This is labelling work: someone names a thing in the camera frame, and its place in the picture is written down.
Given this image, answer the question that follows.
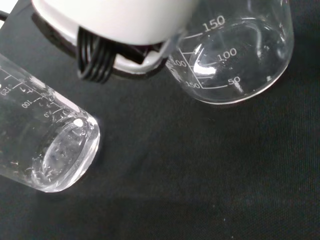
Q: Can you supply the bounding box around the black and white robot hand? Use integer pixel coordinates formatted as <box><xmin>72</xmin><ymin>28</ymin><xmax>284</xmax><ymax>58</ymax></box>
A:
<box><xmin>30</xmin><ymin>0</ymin><xmax>199</xmax><ymax>85</ymax></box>

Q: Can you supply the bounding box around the clear scratched glass beaker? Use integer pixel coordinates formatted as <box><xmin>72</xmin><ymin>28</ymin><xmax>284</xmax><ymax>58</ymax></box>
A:
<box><xmin>0</xmin><ymin>52</ymin><xmax>102</xmax><ymax>194</ymax></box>

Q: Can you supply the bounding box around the black bench cloth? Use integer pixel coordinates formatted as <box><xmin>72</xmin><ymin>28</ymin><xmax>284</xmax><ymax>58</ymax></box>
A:
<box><xmin>0</xmin><ymin>0</ymin><xmax>320</xmax><ymax>240</ymax></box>

